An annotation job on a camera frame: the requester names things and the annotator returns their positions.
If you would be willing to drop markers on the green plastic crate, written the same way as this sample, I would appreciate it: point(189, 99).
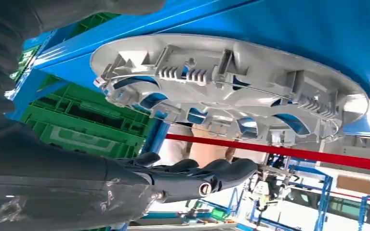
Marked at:
point(86, 140)
point(92, 105)
point(92, 22)

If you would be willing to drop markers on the blue metal shelf rack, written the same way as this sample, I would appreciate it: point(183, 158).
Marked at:
point(300, 32)

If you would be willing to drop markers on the blue metal frame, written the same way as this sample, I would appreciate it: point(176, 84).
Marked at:
point(325, 197)

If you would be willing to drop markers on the person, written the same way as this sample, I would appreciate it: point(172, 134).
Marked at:
point(207, 153)

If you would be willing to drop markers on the red barrier belt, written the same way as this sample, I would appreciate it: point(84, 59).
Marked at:
point(300, 154)

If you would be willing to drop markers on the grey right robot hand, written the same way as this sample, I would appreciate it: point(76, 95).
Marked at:
point(60, 191)

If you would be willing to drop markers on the brown cardboard box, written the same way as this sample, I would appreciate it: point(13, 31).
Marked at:
point(354, 185)

